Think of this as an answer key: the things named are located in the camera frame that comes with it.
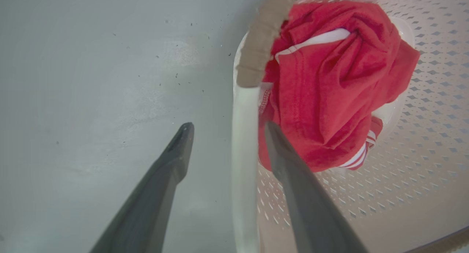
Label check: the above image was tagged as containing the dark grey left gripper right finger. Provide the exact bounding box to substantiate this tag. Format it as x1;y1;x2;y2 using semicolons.
265;121;369;253

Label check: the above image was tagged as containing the white perforated plastic laundry basket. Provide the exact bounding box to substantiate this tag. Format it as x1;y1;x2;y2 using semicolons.
232;0;469;253

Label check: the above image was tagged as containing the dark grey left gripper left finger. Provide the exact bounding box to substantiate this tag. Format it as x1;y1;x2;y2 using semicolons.
89;122;195;253

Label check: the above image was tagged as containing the beige fabric basket handle wrap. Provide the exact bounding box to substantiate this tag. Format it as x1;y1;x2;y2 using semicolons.
236;0;304;88

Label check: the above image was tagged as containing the red garment with white stripes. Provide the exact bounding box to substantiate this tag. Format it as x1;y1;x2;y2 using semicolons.
258;1;421;173

